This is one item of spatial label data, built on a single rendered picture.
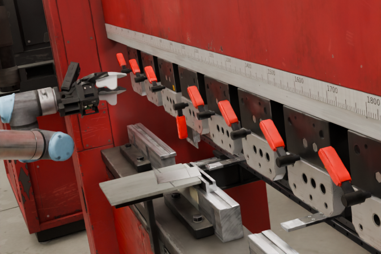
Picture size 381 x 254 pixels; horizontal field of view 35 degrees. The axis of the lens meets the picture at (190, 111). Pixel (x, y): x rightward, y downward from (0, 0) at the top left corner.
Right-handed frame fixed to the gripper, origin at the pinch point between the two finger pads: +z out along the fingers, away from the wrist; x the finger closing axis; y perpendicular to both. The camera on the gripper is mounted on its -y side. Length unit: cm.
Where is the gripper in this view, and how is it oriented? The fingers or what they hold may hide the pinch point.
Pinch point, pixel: (121, 80)
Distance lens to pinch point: 178.6
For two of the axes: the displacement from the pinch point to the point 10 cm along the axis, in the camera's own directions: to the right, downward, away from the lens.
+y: 3.3, 7.6, -5.5
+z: 9.4, -2.0, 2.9
